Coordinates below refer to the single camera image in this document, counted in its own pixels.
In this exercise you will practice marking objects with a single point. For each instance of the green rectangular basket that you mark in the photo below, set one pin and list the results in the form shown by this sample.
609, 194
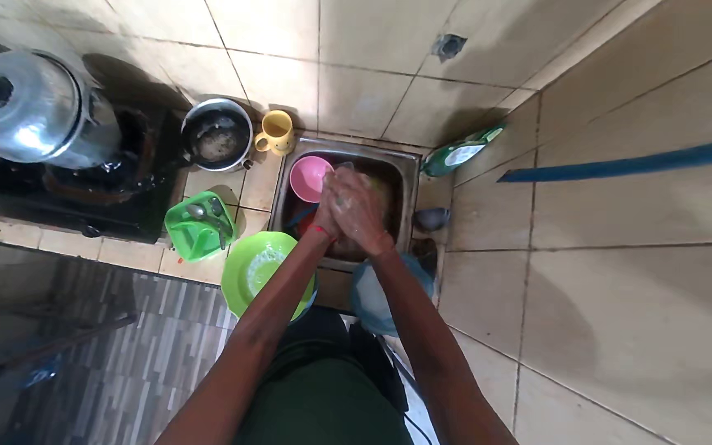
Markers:
192, 238

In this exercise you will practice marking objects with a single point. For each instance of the green bottle, white label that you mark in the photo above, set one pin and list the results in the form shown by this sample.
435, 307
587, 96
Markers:
458, 154

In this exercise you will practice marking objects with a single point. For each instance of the metal sink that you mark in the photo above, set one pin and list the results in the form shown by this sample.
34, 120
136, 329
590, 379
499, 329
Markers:
408, 191

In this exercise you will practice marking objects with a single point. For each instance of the person's right hand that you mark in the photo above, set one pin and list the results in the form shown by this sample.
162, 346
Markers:
358, 213

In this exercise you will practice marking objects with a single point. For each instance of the person's body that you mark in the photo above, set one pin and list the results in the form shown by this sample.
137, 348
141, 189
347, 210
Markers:
325, 402

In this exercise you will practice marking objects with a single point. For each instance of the yellow mug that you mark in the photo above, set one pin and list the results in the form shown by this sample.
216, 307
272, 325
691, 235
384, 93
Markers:
277, 131

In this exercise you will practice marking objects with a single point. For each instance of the blue round bucket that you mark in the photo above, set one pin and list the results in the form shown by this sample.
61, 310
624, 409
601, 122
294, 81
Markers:
371, 296

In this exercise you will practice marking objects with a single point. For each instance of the person's legs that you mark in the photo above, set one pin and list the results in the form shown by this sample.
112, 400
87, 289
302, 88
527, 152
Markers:
314, 324

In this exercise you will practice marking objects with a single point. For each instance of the pink bowl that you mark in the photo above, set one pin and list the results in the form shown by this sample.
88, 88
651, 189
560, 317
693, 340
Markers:
308, 178

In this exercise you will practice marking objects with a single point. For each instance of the person's left hand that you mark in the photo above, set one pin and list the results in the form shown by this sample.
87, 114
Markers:
325, 213

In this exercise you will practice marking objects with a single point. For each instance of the lime green basin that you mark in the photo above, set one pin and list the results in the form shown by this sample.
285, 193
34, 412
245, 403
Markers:
238, 266

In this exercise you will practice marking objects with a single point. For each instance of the person's right forearm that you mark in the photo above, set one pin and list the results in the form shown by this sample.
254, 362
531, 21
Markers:
430, 340

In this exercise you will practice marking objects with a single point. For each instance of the person's left fingers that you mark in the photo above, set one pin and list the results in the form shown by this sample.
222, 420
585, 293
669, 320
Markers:
327, 185

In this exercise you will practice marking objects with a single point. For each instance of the metal spoon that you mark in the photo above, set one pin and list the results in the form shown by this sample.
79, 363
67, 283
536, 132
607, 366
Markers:
199, 212

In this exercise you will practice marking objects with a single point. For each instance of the red dish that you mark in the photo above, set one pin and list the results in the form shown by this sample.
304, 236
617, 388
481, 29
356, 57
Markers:
305, 225

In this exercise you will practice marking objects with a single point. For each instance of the black stove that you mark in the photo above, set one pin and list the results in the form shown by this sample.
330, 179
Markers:
146, 210

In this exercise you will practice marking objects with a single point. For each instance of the black-bottomed metal pan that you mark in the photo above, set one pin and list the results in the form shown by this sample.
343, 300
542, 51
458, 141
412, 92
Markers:
217, 139

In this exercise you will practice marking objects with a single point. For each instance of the person's right fingers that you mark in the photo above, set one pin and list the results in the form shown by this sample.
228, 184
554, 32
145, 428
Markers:
348, 180

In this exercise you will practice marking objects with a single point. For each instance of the grey-blue small cup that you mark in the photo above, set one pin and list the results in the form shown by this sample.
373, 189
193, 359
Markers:
431, 219

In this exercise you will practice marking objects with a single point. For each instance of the large silver pot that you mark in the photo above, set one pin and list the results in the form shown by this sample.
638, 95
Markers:
28, 111

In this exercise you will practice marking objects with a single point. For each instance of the person's left forearm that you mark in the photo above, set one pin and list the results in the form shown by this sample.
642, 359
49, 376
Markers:
254, 334

